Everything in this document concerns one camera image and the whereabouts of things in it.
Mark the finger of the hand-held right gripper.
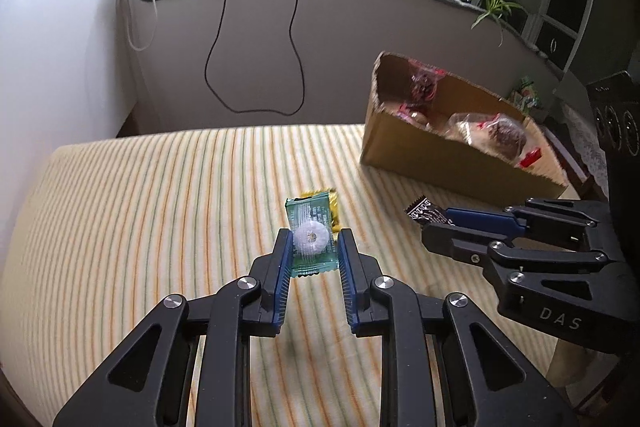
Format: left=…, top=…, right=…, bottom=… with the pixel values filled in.
left=421, top=223, right=611, bottom=298
left=447, top=198, right=601, bottom=238

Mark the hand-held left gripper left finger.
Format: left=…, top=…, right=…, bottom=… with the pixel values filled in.
left=52, top=229, right=296, bottom=427

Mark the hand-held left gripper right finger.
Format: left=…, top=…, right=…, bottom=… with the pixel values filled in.
left=337, top=229, right=588, bottom=427

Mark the dark brown candy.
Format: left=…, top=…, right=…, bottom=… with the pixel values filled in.
left=404, top=196, right=453, bottom=228

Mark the green candy packet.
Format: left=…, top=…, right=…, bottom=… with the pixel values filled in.
left=285, top=196, right=336, bottom=279

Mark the cardboard box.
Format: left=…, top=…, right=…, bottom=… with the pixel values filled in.
left=361, top=52, right=568, bottom=200

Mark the yellow candy packet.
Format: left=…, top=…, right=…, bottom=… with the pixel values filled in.
left=295, top=189, right=342, bottom=228

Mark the clear red-trimmed brown cake packet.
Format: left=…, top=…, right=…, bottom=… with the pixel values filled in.
left=480, top=116, right=543, bottom=170

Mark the dark pink snack packet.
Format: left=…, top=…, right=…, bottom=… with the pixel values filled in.
left=389, top=101, right=433, bottom=128

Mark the clear red-trimmed dark cake packet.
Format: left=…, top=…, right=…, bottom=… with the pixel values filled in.
left=407, top=59, right=448, bottom=105

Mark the clear pale cake packet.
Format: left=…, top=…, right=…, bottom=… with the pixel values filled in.
left=446, top=112, right=496, bottom=148

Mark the white lace cloth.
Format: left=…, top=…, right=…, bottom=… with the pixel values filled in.
left=542, top=102, right=608, bottom=202

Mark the small colourful box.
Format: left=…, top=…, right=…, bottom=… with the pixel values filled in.
left=510, top=77, right=543, bottom=110

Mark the striped tablecloth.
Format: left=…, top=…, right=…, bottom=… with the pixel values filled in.
left=10, top=123, right=583, bottom=427

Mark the black cable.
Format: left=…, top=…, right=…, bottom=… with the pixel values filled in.
left=205, top=0, right=301, bottom=116
left=287, top=0, right=307, bottom=108

